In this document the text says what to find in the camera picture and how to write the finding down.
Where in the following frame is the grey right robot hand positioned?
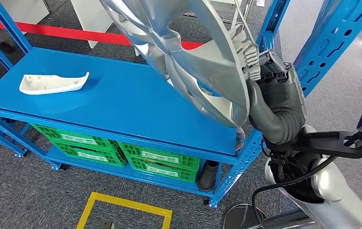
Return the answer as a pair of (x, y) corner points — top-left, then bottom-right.
(246, 51), (307, 123)

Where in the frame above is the grey plastic wheel cover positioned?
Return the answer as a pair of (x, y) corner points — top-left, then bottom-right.
(98, 0), (262, 129)

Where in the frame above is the white plastic trim part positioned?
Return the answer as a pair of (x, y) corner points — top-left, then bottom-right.
(19, 72), (90, 95)

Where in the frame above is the black ribbed rubber boot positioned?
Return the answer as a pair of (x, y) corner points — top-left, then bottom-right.
(197, 160), (219, 192)

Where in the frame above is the chrome stanchion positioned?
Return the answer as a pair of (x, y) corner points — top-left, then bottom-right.
(223, 204), (317, 229)

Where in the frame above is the green plastic crate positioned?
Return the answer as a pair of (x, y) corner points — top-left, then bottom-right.
(49, 139), (127, 168)
(117, 142), (202, 170)
(31, 124), (119, 150)
(127, 156), (199, 184)

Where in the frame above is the white table panel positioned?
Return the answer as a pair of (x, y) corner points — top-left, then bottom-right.
(70, 0), (115, 50)

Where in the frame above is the red barrier belt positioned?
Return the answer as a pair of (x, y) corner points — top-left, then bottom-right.
(0, 16), (204, 51)

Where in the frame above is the white cabinet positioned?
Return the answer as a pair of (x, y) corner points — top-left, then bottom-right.
(0, 0), (50, 27)

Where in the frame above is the black camera cable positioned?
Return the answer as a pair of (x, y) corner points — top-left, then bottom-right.
(251, 155), (339, 229)

